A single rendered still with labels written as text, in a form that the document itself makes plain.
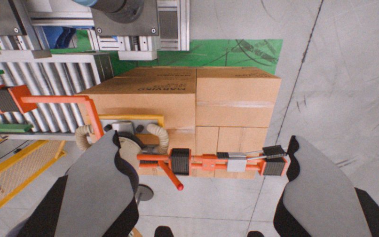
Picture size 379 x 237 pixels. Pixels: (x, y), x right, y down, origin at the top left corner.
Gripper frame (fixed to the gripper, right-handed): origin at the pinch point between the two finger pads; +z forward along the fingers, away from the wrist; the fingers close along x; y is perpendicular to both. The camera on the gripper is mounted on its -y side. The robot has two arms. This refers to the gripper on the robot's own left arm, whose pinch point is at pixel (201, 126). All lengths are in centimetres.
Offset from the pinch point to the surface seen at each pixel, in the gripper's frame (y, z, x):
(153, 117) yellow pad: 22, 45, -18
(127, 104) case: 22, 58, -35
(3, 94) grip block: 9, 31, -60
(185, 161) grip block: 33.9, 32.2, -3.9
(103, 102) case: 21, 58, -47
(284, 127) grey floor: 85, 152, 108
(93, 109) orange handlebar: 14, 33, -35
